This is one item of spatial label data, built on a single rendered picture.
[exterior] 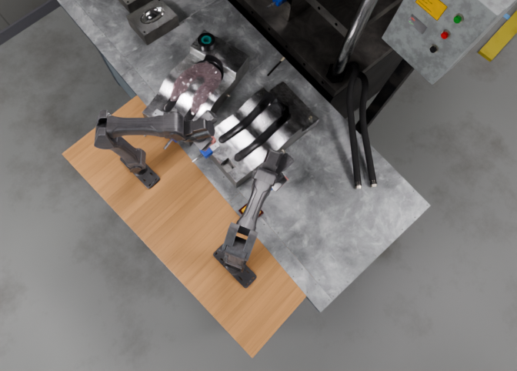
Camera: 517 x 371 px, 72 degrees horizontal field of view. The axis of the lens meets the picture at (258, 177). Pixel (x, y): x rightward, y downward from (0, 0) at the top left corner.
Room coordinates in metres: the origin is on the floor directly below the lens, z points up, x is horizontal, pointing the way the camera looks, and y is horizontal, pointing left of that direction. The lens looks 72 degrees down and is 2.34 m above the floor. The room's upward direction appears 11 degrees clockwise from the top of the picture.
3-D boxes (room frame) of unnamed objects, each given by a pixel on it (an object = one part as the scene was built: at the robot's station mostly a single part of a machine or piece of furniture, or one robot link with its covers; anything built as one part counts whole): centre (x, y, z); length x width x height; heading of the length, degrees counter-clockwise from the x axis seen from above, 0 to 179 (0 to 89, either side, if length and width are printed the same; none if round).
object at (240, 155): (0.70, 0.05, 0.92); 0.35 x 0.16 x 0.09; 141
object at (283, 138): (0.70, 0.03, 0.87); 0.50 x 0.26 x 0.14; 141
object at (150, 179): (0.43, 0.53, 0.84); 0.20 x 0.07 x 0.08; 56
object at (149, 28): (1.20, 0.67, 0.84); 0.20 x 0.15 x 0.07; 141
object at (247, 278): (0.10, 0.03, 0.84); 0.20 x 0.07 x 0.08; 56
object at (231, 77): (0.86, 0.36, 0.86); 0.50 x 0.26 x 0.11; 158
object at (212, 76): (0.86, 0.36, 0.90); 0.26 x 0.18 x 0.08; 158
